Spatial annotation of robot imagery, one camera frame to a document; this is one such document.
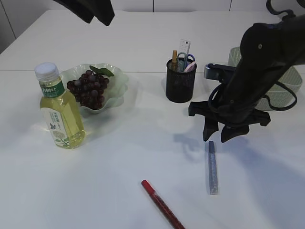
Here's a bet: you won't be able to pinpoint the purple artificial grape bunch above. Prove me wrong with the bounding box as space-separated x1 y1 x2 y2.
67 65 114 110

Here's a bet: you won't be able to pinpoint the red glitter pen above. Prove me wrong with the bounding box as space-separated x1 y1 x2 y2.
141 180 185 229

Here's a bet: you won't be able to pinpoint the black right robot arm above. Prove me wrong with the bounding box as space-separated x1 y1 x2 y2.
188 10 305 142

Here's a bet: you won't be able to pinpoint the pink scissors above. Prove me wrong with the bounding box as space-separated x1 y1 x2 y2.
184 62 197 73

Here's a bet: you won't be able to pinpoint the green wavy glass plate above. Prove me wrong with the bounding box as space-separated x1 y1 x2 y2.
60 63 129 114

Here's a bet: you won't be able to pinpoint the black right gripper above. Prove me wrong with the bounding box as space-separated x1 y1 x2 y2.
188 94 271 143

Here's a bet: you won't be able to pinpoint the black mesh pen holder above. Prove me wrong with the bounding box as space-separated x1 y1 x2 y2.
166 59 197 103

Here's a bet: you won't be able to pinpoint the yellow tea bottle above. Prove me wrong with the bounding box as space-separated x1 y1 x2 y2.
34 62 85 149

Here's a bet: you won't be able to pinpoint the blue scissors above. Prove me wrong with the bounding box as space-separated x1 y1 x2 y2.
177 52 195 72

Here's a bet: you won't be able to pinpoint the silver glitter pen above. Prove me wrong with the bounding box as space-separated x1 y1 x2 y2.
207 141 219 195

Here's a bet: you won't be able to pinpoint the gold glitter pen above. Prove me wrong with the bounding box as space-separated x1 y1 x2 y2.
172 50 177 72

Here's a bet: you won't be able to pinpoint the clear plastic ruler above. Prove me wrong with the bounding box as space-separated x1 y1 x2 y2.
178 39 191 55

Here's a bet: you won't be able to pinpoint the green woven plastic basket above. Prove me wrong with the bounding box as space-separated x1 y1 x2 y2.
228 47 303 111

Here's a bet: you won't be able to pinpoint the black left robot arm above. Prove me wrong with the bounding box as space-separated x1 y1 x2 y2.
55 0 115 26

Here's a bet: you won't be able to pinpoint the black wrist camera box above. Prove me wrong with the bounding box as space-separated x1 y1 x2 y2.
204 63 236 84

